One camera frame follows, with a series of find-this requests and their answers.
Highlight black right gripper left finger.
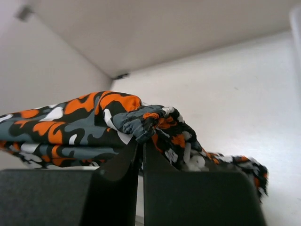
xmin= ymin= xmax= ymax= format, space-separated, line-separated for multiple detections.
xmin=0 ymin=141 xmax=139 ymax=226

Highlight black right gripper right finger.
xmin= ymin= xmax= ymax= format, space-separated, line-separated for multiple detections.
xmin=143 ymin=141 xmax=266 ymax=226

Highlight orange camouflage shorts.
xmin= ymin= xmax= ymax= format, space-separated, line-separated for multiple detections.
xmin=0 ymin=91 xmax=268 ymax=197

